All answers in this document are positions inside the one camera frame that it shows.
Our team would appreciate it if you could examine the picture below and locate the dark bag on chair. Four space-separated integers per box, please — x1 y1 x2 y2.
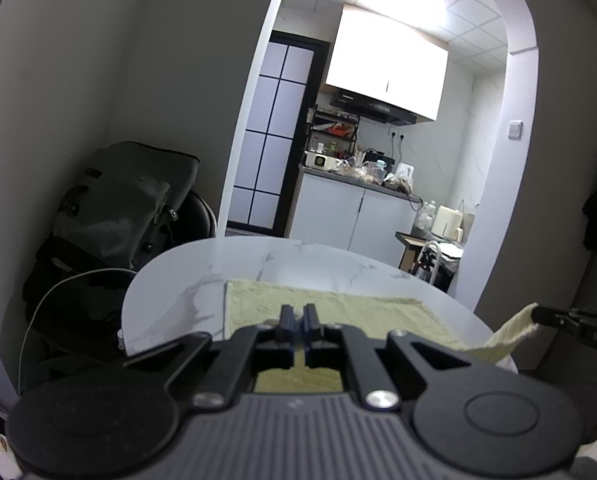
48 141 200 271

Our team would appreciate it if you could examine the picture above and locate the black range hood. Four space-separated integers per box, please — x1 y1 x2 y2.
330 90 417 127

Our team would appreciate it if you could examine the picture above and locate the white upper kitchen cabinet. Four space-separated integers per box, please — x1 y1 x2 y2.
325 4 449 120

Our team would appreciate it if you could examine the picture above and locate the cream cylindrical appliance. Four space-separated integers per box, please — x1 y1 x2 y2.
431 206 463 240

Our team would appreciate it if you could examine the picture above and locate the black kitchen spice rack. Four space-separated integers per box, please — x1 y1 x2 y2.
305 105 360 158

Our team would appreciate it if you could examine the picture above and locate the black framed glass door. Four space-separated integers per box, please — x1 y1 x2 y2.
227 30 330 236

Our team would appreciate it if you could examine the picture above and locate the white kitchen cabinet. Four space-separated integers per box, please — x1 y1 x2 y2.
285 168 422 266
325 4 449 120

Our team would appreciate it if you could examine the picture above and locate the dark wooden chair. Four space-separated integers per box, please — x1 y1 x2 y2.
172 191 217 245

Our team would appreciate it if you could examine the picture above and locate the white wall light switch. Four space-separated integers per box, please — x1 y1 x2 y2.
507 120 524 140

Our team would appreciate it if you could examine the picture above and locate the white rolling cart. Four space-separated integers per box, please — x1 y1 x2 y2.
395 232 464 292

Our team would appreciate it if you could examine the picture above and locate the white electric kettle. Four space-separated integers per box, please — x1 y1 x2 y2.
395 162 414 188

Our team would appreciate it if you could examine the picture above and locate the yellow knitted towel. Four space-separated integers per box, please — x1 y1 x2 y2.
226 280 539 364

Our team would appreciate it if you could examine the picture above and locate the white lower kitchen cabinet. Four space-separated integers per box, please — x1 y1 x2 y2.
285 168 422 266

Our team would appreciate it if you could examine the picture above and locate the white toaster appliance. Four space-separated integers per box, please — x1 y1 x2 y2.
304 152 341 171

